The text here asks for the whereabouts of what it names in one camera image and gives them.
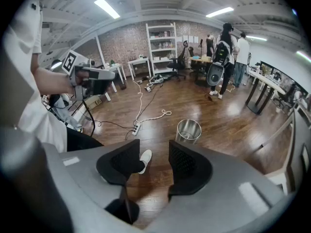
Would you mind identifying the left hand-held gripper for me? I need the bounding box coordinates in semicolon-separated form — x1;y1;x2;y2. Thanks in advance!
62;50;116;101

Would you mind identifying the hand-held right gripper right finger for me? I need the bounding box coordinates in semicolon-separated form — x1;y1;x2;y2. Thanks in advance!
168;139;213;196

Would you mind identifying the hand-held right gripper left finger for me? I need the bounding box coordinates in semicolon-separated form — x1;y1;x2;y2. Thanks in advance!
96;139;144;186

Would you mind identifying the metal waste bin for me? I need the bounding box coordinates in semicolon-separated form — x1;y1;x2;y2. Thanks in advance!
175;119;202;145

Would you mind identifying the person's left forearm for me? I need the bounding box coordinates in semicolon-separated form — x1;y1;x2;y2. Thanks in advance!
30;53;74;95

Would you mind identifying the person's left hand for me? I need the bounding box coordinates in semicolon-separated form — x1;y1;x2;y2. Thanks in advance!
75;69;89;85

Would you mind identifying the white desk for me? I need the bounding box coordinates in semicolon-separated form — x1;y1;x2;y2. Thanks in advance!
103;63;127;101
128;57;152;80

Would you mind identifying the cardboard box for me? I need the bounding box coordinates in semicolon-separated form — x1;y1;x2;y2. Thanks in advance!
82;95;103;111

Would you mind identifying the person's right white shoe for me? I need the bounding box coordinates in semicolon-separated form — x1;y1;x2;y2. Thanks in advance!
138;149;153;175

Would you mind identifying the white power strip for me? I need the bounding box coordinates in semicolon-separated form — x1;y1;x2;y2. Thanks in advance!
132;121;142;137

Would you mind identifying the white shelf unit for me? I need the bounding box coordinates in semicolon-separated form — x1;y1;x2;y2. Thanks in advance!
145;22;178;76

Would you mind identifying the ceiling light strip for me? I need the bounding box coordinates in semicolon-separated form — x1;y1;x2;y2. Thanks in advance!
295;50;311;64
206;7;234;18
245;35;268;42
94;0;121;19

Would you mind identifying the person's white shirt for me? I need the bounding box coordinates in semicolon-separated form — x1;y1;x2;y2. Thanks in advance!
4;0;68;153

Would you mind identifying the round wooden table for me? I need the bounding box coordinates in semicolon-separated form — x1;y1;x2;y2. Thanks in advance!
189;56;215;81

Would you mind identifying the dark table with white legs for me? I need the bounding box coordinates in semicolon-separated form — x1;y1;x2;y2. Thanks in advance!
261;105;311;196

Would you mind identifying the cream oval table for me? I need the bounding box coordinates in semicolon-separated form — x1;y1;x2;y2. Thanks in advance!
245;70;287;116

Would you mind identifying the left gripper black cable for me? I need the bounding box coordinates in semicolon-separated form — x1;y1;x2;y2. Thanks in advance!
82;100;96;138

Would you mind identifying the thin black floor cable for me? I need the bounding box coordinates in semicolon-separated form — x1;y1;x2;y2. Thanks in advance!
96;120;137;141

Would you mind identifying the white braided cable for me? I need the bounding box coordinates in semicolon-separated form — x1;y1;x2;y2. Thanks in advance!
132;79;173;125

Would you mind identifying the long black floor cable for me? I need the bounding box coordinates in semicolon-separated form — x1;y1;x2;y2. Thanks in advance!
138;83;164;124

